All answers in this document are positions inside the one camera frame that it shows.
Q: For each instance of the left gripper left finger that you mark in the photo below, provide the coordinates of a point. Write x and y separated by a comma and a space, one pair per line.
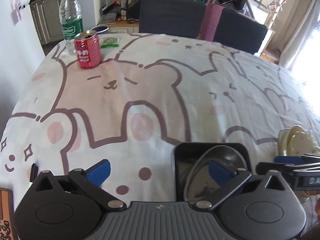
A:
87, 183

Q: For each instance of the clear plastic water bottle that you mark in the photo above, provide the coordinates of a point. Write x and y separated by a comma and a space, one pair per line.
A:
71, 22

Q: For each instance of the cartoon animal tablecloth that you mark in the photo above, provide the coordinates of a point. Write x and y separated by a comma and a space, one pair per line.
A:
146, 97

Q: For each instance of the cream bowl with handles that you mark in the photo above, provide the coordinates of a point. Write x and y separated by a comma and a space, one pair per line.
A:
299, 142

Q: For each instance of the green white snack packet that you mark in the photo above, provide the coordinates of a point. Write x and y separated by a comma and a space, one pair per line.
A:
109, 42

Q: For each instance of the oval steel dish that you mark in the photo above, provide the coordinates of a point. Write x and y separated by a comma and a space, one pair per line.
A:
198, 182

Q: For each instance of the white square glass plate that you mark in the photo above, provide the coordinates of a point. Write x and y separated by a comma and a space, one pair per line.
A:
282, 141

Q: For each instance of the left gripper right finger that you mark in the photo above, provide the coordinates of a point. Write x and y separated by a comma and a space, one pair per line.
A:
229, 180

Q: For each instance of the pink cushion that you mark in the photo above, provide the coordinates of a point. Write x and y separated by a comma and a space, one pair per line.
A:
210, 21

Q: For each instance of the dark blue chair left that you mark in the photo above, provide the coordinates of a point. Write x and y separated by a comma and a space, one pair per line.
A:
181, 18

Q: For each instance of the right hand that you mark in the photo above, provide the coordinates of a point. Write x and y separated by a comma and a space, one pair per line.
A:
311, 205

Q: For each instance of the orange printed card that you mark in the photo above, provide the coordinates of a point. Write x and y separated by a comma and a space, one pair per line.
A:
7, 230

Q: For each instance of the white kitchen cabinet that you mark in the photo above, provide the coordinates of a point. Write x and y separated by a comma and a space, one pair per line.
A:
45, 15

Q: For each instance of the red drink can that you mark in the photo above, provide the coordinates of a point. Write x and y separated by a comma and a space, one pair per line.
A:
87, 48

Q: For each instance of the dark blue chair right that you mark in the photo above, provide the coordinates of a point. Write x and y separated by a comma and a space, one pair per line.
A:
239, 32

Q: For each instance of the large square steel tray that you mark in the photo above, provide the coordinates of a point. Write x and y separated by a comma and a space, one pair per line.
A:
191, 162

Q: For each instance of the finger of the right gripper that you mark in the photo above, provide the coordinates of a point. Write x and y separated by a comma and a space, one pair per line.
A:
292, 160

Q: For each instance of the dark blue chair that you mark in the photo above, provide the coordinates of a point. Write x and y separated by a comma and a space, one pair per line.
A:
239, 32
181, 18

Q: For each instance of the grey trash bin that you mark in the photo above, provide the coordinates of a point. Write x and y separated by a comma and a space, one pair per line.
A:
101, 29

